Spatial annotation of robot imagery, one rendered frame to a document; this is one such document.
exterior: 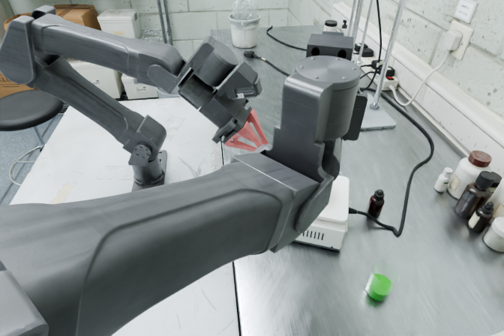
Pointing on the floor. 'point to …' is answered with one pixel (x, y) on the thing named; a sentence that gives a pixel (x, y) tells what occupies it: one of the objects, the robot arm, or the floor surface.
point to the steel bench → (369, 229)
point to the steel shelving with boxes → (109, 22)
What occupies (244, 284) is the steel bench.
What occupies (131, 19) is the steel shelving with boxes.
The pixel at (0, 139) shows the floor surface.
